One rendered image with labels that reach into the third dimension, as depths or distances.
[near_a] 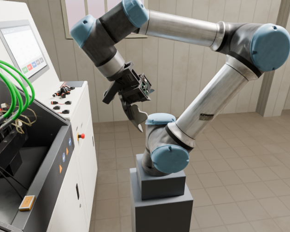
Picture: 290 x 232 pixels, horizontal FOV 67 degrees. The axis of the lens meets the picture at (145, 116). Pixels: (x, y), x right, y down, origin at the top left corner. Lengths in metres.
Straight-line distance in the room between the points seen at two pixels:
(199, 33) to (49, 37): 2.54
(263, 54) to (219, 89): 0.14
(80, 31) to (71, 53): 2.51
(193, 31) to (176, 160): 0.41
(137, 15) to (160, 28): 0.15
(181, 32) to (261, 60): 0.25
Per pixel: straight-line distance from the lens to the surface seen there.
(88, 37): 0.59
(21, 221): 0.78
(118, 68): 0.62
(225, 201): 2.17
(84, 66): 3.10
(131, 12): 0.58
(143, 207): 0.94
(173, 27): 0.73
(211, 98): 0.68
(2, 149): 1.08
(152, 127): 0.81
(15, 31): 1.55
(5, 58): 1.34
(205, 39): 0.77
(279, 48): 0.69
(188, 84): 3.36
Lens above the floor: 1.49
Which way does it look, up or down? 25 degrees down
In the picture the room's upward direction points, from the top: straight up
